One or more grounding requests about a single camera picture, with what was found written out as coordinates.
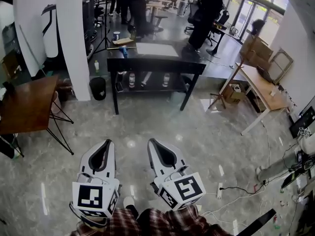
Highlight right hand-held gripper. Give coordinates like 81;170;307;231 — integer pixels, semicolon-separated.
147;138;207;211

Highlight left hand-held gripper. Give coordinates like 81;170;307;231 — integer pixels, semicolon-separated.
69;139;122;222

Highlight blue handled tool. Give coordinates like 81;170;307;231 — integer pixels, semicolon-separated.
106;45;138;58

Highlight person's left forearm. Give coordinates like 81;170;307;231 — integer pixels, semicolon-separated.
70;208;138;236

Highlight person's right forearm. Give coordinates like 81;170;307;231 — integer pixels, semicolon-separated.
137;204;232;236

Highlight person's white shoe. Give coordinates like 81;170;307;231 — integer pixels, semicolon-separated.
123;196;135;209

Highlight person's black trouser leg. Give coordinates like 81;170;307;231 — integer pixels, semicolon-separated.
125;204;154;231

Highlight pink bucket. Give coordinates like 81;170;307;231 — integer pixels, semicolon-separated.
51;90;63;116

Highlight black trash bin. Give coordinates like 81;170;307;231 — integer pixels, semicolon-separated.
89;77;107;101

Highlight white spray tool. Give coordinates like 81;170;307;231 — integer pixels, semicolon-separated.
140;71;153;87

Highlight open small cardboard box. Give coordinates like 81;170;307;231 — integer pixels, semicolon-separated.
222;81;247;105

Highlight black table with shelf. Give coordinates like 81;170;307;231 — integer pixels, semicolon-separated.
106;41;207;116

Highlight white tray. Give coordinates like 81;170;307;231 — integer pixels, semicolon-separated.
136;42;180;58

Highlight light wooden desk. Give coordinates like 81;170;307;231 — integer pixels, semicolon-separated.
234;62;290;136

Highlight large cardboard box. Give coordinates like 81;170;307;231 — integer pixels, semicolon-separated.
239;49;271;70
245;34;274;61

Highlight white standing appliance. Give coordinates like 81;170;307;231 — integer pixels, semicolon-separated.
40;3;59;59

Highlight grey round stool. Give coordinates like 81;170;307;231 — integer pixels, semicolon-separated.
153;14;169;33

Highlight black monitor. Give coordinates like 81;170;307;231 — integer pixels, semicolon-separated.
288;106;315;139

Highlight black tripod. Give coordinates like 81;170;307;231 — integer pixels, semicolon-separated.
94;0;112;56

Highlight black cabinet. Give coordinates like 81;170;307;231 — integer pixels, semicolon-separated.
82;0;96;48

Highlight black office chair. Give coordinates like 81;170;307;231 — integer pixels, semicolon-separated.
129;0;149;38

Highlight white cable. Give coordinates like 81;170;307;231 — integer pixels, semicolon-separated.
198;194;268;222

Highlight black cable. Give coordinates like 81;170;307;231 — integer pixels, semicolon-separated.
222;179;268;196

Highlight brown wooden table wire legs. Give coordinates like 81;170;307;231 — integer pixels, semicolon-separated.
0;74;75;156

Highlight pale picture frame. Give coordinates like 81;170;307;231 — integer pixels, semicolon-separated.
266;47;294;84

